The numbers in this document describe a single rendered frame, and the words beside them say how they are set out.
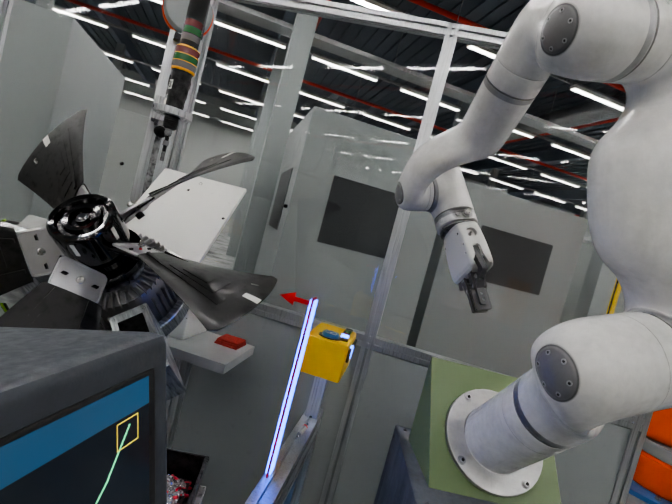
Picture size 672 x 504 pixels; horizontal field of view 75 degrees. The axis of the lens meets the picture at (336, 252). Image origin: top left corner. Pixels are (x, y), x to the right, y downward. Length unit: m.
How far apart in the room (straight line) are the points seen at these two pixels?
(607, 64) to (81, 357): 0.56
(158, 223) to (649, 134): 1.06
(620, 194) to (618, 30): 0.17
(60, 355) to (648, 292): 0.62
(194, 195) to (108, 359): 1.13
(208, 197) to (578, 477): 1.40
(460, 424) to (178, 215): 0.86
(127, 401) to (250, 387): 1.45
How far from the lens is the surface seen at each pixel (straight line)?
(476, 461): 0.91
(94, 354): 0.18
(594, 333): 0.58
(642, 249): 0.61
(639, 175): 0.60
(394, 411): 1.56
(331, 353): 1.01
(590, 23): 0.58
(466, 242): 0.87
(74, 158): 1.09
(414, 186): 0.88
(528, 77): 0.78
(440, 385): 0.94
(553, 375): 0.58
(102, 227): 0.88
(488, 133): 0.83
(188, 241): 1.19
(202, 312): 0.74
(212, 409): 1.72
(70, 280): 0.90
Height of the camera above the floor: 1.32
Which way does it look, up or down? 3 degrees down
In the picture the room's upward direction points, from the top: 15 degrees clockwise
